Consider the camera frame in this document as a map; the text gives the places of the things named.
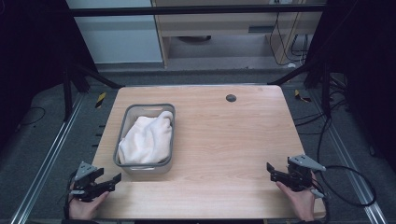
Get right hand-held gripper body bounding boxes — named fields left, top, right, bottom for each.
left=286, top=154, right=327, bottom=200

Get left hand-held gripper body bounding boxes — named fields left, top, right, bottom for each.
left=69, top=161, right=108, bottom=203

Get person's left hand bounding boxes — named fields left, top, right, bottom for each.
left=68, top=186, right=111, bottom=220

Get person's right hand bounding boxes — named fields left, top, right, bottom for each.
left=275, top=181, right=317, bottom=222

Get grey plastic basket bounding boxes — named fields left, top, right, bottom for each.
left=112, top=103, right=177, bottom=175

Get white towel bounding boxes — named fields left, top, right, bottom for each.
left=118, top=110, right=175, bottom=165

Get yellow black tape strip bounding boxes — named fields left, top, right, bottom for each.
left=293, top=89, right=313, bottom=104
left=94, top=91, right=107, bottom=109

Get black metal stand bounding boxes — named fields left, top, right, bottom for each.
left=266, top=60, right=333, bottom=119
left=62, top=61, right=126, bottom=122

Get dark curtain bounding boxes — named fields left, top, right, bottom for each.
left=303, top=0, right=396, bottom=174
left=0, top=0, right=98, bottom=150

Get white cabinet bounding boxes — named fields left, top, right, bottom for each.
left=65, top=0, right=164, bottom=65

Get light wooden cabinet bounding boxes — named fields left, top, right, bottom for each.
left=150, top=0, right=326, bottom=68

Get aluminium floor rail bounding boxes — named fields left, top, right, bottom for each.
left=8, top=92, right=86, bottom=224
left=310, top=89, right=389, bottom=224

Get black floor cable bundle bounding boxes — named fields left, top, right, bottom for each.
left=293, top=74, right=351, bottom=136

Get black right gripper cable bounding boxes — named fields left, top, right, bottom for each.
left=316, top=116, right=378, bottom=224

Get thin black floor cable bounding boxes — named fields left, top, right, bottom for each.
left=18, top=105, right=47, bottom=127

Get black hanging cables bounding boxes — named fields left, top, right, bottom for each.
left=268, top=11, right=310, bottom=67

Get black horizontal frame bar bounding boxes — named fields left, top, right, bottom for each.
left=66, top=4, right=327, bottom=18

